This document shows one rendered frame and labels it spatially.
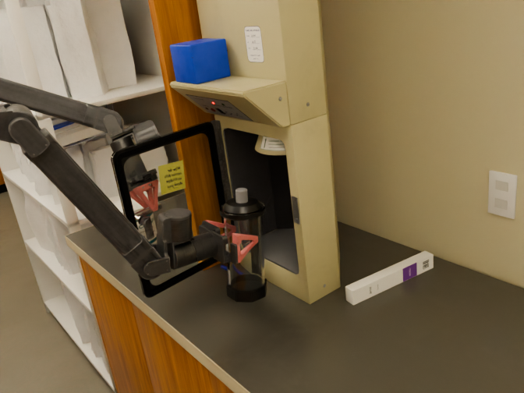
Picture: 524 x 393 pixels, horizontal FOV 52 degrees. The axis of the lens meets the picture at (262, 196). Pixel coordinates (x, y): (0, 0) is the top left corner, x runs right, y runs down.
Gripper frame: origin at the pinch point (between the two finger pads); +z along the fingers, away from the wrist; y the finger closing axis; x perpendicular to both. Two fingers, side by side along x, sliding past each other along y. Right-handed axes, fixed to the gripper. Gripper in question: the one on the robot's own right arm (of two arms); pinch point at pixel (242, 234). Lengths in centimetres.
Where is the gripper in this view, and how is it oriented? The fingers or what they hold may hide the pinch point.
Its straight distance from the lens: 128.5
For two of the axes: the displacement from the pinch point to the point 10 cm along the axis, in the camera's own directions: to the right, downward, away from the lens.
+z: 7.9, -2.1, 5.8
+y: -6.1, -2.3, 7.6
